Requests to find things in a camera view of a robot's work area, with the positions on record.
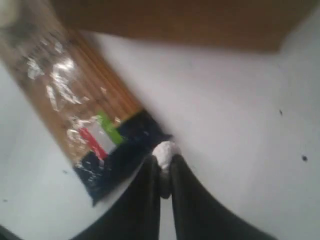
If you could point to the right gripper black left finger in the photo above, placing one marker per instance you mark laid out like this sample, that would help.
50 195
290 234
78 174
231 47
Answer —
136 214

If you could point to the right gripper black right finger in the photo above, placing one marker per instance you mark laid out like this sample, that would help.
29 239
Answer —
199 216

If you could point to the white ball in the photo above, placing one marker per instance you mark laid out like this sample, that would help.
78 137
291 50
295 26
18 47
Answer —
164 153

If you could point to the spaghetti packet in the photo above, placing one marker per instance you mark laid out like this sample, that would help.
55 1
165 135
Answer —
96 121

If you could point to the brown paper shopping bag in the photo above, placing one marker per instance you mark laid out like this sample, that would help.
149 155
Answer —
246 25

